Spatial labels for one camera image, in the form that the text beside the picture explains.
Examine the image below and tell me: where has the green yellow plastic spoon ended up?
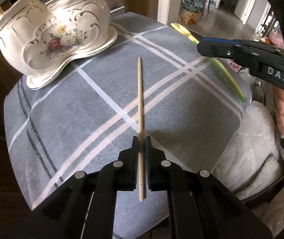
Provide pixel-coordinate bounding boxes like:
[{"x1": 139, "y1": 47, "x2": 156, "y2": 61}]
[{"x1": 170, "y1": 22, "x2": 247, "y2": 103}]

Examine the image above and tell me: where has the fuzzy white sleeve forearm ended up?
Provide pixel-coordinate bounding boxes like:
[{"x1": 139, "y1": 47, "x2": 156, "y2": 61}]
[{"x1": 213, "y1": 101, "x2": 284, "y2": 237}]

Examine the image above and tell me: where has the grey plaid table cloth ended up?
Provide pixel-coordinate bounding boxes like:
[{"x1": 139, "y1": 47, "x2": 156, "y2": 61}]
[{"x1": 3, "y1": 11, "x2": 253, "y2": 239}]

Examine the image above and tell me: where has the white floral ceramic utensil holder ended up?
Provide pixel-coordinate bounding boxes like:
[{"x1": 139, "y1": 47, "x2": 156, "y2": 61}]
[{"x1": 0, "y1": 0, "x2": 118, "y2": 90}]

